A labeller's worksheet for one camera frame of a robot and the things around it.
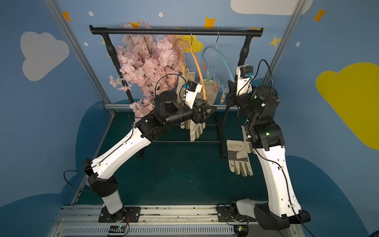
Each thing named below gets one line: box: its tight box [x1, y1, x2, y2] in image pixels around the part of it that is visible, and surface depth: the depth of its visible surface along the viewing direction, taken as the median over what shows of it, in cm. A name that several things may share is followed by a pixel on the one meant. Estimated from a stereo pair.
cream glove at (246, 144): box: [240, 124, 253, 154], surface depth 103 cm
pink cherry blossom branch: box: [109, 19, 186, 124], surface depth 76 cm
